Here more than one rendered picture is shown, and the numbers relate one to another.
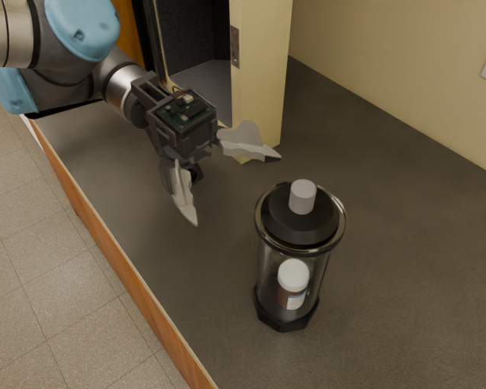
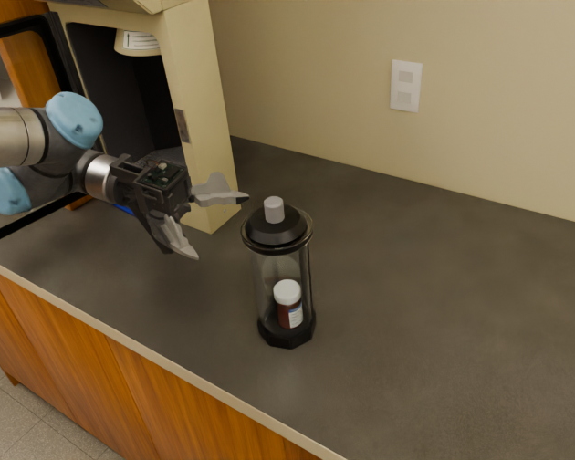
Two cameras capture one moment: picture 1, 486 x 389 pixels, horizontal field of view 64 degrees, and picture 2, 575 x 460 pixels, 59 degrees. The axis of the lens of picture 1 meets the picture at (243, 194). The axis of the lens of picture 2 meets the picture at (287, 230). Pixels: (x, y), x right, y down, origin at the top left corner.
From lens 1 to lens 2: 0.32 m
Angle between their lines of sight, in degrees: 15
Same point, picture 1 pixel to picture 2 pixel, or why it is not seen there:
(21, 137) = not seen: outside the picture
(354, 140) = (308, 189)
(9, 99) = (9, 200)
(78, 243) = (25, 417)
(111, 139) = (72, 246)
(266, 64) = (212, 135)
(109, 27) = (96, 120)
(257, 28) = (197, 107)
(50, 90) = (45, 184)
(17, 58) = (33, 154)
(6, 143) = not seen: outside the picture
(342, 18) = (265, 88)
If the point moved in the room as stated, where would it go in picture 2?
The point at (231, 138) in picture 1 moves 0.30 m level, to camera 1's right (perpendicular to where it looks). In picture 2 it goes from (204, 191) to (371, 151)
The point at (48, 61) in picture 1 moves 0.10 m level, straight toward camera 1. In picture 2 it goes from (54, 153) to (92, 177)
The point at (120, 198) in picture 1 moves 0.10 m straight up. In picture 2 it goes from (102, 293) to (87, 255)
